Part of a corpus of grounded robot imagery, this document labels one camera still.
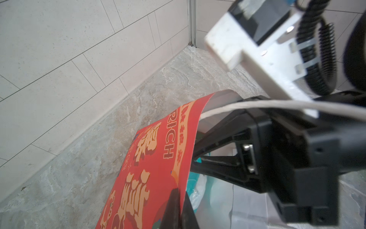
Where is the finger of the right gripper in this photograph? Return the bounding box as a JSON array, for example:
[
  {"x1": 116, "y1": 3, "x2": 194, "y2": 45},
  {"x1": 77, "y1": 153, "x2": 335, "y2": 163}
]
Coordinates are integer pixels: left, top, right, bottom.
[
  {"x1": 190, "y1": 155, "x2": 257, "y2": 192},
  {"x1": 193, "y1": 108, "x2": 266, "y2": 160}
]

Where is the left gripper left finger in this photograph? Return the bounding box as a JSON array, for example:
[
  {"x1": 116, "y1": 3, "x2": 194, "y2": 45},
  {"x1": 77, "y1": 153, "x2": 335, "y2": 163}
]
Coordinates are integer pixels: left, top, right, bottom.
[{"x1": 159, "y1": 188, "x2": 181, "y2": 229}]

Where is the red paper gift bag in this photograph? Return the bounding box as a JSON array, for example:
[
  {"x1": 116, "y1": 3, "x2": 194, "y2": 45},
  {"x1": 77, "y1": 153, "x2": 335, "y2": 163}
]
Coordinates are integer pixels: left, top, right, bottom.
[{"x1": 95, "y1": 89, "x2": 366, "y2": 229}]

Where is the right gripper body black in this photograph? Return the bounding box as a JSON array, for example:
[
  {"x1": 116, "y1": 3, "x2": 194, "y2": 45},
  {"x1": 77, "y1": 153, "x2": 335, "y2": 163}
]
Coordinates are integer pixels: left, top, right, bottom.
[{"x1": 245, "y1": 97, "x2": 366, "y2": 226}]

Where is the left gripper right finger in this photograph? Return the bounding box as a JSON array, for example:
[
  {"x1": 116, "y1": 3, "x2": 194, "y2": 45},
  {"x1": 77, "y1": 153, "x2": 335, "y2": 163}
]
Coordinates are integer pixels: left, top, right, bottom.
[{"x1": 182, "y1": 193, "x2": 200, "y2": 229}]

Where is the teal snack packet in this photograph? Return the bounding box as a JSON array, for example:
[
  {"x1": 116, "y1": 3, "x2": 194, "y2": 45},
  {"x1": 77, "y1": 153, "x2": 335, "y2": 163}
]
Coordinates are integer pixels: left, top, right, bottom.
[{"x1": 186, "y1": 172, "x2": 214, "y2": 213}]

